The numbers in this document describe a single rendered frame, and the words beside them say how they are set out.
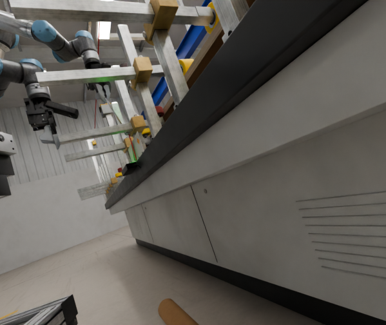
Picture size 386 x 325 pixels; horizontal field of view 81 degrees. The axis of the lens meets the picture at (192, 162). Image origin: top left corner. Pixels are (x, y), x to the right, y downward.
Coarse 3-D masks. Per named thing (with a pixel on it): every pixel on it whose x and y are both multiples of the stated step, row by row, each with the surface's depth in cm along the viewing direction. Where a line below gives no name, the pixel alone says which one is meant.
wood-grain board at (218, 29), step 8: (248, 0) 53; (216, 32) 62; (208, 40) 66; (216, 40) 64; (208, 48) 67; (216, 48) 68; (200, 56) 71; (208, 56) 71; (192, 64) 76; (200, 64) 74; (192, 72) 78; (200, 72) 79; (192, 80) 83; (168, 104) 100; (168, 112) 106
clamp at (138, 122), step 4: (136, 116) 96; (140, 116) 97; (132, 120) 96; (136, 120) 96; (140, 120) 97; (132, 124) 97; (136, 124) 95; (140, 124) 96; (144, 124) 97; (136, 128) 97; (140, 128) 99; (132, 132) 101; (136, 132) 102; (132, 136) 105
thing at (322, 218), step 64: (384, 128) 40; (192, 192) 116; (256, 192) 73; (320, 192) 54; (384, 192) 42; (192, 256) 139; (256, 256) 82; (320, 256) 58; (384, 256) 45; (320, 320) 67; (384, 320) 51
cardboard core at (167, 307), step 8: (160, 304) 98; (168, 304) 94; (176, 304) 94; (160, 312) 95; (168, 312) 89; (176, 312) 86; (184, 312) 86; (168, 320) 86; (176, 320) 81; (184, 320) 79; (192, 320) 78
